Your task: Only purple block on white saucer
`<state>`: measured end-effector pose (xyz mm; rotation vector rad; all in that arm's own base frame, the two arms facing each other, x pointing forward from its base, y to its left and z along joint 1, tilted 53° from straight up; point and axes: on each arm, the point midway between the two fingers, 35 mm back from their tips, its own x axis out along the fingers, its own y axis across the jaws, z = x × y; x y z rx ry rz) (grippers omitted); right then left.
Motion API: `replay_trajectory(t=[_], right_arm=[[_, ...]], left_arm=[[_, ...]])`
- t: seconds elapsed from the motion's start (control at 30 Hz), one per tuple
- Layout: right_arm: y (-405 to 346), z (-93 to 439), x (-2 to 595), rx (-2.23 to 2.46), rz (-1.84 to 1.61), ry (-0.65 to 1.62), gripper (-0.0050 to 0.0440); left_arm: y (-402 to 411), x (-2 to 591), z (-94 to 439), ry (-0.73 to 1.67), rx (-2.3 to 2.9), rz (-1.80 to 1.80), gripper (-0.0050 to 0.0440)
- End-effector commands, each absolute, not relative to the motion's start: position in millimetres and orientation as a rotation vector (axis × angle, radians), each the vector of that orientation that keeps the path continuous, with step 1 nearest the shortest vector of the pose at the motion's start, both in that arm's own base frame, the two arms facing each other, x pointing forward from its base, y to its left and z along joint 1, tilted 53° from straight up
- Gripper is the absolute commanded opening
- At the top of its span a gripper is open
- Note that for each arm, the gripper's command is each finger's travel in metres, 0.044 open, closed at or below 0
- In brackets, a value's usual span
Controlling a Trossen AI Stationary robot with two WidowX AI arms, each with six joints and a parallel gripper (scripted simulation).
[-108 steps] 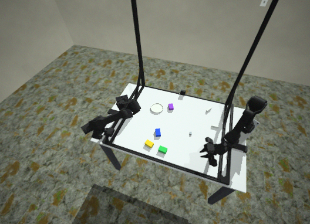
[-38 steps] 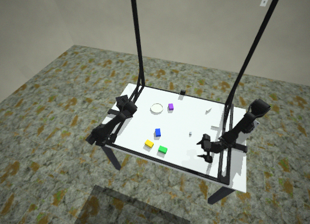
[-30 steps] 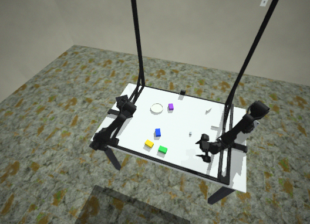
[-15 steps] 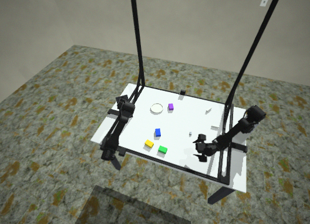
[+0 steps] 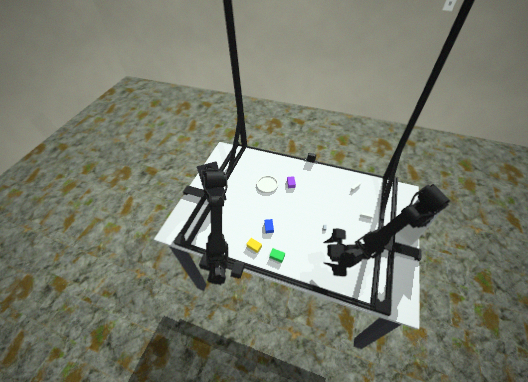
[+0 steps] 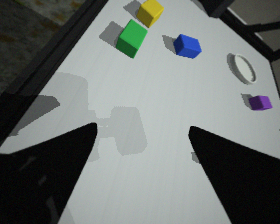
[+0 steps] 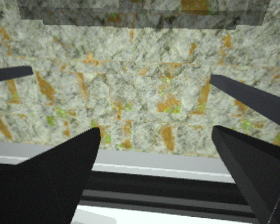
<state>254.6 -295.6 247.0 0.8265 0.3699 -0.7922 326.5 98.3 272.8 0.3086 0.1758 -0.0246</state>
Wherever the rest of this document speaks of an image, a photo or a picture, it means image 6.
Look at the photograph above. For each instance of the yellow block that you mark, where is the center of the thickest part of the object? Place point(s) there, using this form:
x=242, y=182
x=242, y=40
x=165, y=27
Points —
x=149, y=12

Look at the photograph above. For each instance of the green block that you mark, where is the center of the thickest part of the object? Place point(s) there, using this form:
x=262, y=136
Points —
x=131, y=38

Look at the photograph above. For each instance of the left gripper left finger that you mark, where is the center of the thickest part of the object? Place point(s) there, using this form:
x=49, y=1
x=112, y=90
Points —
x=37, y=182

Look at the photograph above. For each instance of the white saucer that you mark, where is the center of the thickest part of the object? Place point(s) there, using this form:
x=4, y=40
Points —
x=245, y=67

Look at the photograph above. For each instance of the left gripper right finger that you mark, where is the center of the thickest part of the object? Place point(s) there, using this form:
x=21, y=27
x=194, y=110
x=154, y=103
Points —
x=246, y=181

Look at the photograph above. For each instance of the blue block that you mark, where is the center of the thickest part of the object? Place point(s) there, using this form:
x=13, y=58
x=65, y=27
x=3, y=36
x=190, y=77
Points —
x=187, y=46

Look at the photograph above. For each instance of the purple block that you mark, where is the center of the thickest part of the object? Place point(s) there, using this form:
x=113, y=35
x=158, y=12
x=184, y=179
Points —
x=260, y=103

